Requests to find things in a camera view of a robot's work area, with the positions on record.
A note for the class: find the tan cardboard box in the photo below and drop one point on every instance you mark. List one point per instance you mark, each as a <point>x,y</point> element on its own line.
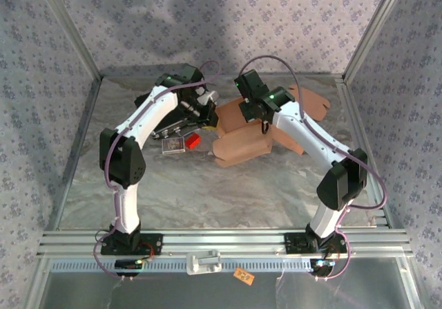
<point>241,146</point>
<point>312,101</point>

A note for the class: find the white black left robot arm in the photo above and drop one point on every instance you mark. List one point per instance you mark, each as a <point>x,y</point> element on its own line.
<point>124,157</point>

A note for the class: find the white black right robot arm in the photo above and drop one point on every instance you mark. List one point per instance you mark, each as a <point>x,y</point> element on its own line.
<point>342,181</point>

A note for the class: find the small red box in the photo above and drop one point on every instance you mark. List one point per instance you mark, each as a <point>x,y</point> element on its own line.
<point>193,141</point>

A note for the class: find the black briefcase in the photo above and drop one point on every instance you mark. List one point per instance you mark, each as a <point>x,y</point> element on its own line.
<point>171,131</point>

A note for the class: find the clear plastic card case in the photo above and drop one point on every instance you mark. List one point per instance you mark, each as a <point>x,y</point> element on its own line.
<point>173,145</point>

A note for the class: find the orange tag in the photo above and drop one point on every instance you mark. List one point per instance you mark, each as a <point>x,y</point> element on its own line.
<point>243,276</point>

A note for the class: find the black left controller board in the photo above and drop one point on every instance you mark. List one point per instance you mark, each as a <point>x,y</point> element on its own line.
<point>126,264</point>

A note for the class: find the black controller board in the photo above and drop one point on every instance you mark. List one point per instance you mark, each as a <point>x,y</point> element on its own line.
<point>126,264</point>
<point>323,267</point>

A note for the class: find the grey metal base panel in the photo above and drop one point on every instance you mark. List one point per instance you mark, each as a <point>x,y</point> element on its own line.
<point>207,295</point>

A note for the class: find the black right controller board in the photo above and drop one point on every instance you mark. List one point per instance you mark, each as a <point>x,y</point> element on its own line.
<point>323,267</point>

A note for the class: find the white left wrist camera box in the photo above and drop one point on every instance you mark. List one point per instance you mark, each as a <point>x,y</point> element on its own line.
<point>209,96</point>

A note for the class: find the aluminium table side rail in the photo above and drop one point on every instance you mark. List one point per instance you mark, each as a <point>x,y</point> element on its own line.
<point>80,132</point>
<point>345,98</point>

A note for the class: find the aluminium mounting rail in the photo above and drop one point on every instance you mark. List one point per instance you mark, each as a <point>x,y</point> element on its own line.
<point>224,243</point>

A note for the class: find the aluminium frame post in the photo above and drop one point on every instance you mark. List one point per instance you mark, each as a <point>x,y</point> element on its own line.
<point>375,29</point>
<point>72,29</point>

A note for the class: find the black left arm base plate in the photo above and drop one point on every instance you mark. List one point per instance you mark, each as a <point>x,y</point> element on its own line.
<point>155,245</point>

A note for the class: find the white plastic bracket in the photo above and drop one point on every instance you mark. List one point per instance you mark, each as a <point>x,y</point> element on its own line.
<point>203,262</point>

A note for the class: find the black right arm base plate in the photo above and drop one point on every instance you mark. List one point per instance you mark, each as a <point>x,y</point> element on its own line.
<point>293,245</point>

